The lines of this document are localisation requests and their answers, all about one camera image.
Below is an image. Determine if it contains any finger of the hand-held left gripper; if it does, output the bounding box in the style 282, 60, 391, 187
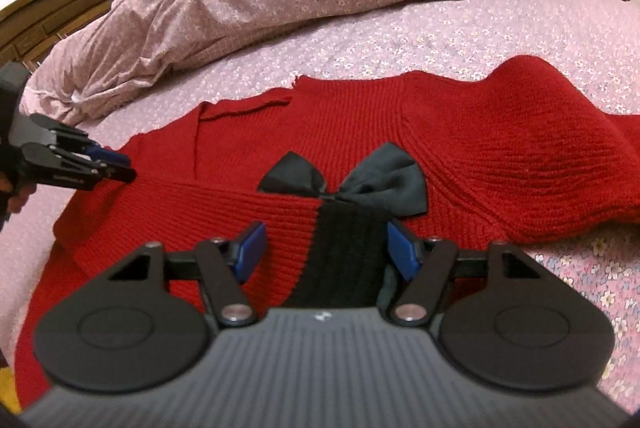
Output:
19, 143, 138, 190
30, 112, 127, 165

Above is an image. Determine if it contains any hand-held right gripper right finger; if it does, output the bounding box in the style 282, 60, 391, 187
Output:
385, 218, 543, 327

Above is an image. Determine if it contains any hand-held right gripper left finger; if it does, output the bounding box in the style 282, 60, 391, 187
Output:
107, 221, 268, 328

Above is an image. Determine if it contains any red knit sweater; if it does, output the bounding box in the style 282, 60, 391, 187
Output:
14, 56, 640, 391

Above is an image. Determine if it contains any person's left hand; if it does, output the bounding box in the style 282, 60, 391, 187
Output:
0, 178, 32, 215

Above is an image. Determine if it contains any carved wooden headboard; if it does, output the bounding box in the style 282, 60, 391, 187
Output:
0, 0, 151, 74

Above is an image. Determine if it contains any pink floral bed sheet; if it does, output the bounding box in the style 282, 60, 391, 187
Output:
0, 0, 640, 414

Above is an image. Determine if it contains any yellow object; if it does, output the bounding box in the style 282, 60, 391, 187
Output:
0, 367, 24, 415

